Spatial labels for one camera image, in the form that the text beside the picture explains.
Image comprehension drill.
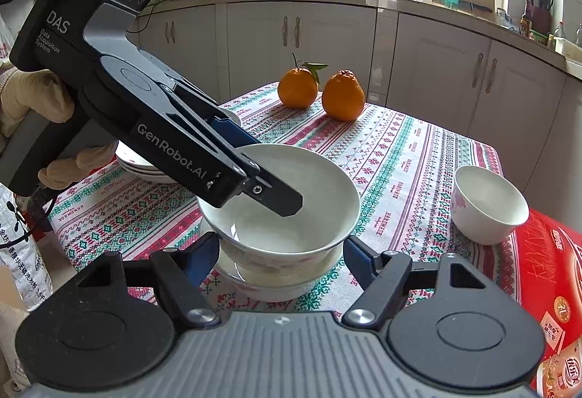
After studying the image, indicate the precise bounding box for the white printed sack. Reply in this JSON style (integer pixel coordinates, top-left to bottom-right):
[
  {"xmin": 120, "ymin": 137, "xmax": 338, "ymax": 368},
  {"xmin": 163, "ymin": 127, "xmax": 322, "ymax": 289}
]
[{"xmin": 0, "ymin": 184, "xmax": 54, "ymax": 312}]

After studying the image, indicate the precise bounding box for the red gift box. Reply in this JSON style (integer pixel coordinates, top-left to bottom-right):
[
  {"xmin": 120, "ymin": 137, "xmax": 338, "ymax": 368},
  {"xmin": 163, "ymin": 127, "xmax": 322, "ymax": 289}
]
[{"xmin": 511, "ymin": 207, "xmax": 582, "ymax": 398}]

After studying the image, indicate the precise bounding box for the patterned woven tablecloth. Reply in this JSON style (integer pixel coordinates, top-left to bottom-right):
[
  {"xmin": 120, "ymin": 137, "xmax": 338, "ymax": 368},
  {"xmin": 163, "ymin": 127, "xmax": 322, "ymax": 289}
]
[{"xmin": 45, "ymin": 82, "xmax": 521, "ymax": 317}]

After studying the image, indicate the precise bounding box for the knobbly orange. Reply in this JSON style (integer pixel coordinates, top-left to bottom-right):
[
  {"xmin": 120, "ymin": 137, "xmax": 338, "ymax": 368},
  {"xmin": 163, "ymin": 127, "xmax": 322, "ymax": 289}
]
[{"xmin": 322, "ymin": 69, "xmax": 366, "ymax": 122}]

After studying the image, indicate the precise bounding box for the person's left hand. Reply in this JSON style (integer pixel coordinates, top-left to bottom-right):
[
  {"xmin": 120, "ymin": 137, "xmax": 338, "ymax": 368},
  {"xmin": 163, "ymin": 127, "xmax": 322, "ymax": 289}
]
[{"xmin": 0, "ymin": 68, "xmax": 120, "ymax": 192}]

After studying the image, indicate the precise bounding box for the orange with green leaves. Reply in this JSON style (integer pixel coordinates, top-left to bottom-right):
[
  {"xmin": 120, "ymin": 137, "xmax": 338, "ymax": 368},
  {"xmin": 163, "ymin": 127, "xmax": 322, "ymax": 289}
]
[{"xmin": 277, "ymin": 53, "xmax": 329, "ymax": 110}]

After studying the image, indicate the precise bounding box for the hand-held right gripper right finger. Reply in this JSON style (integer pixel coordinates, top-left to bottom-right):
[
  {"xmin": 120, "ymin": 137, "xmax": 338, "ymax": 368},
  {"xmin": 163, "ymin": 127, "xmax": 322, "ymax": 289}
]
[{"xmin": 342, "ymin": 236, "xmax": 490, "ymax": 329}]

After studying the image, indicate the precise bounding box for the black cable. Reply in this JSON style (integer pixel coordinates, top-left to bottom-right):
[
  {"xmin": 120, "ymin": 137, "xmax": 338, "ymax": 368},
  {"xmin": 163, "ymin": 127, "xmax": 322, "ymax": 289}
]
[{"xmin": 0, "ymin": 191, "xmax": 61, "ymax": 251}]

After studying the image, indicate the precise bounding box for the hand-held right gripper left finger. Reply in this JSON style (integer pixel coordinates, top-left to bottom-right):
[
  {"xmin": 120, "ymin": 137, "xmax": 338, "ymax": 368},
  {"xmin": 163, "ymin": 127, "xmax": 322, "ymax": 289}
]
[{"xmin": 75, "ymin": 232, "xmax": 222, "ymax": 329}]

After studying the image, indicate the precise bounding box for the dark glass bottle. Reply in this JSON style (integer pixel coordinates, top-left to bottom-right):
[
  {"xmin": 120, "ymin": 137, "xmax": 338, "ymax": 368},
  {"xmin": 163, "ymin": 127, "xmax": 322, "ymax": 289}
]
[{"xmin": 519, "ymin": 0, "xmax": 533, "ymax": 36}]

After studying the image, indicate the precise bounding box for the knife block with knives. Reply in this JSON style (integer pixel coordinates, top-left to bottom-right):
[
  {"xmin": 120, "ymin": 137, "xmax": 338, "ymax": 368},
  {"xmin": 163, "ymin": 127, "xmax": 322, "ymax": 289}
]
[{"xmin": 529, "ymin": 0, "xmax": 554, "ymax": 34}]

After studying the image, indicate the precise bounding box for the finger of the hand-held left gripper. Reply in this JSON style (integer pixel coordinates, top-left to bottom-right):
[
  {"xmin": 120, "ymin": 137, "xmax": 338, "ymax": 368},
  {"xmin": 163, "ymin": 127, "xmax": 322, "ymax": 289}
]
[
  {"xmin": 234, "ymin": 150, "xmax": 304, "ymax": 218},
  {"xmin": 136, "ymin": 48, "xmax": 261, "ymax": 151}
]

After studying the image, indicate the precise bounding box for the white bowl with pink print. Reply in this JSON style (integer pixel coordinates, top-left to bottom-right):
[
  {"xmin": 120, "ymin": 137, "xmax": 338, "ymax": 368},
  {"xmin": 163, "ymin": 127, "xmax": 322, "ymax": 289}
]
[
  {"xmin": 199, "ymin": 216, "xmax": 344, "ymax": 303},
  {"xmin": 196, "ymin": 144, "xmax": 361, "ymax": 276},
  {"xmin": 451, "ymin": 165, "xmax": 530, "ymax": 245}
]

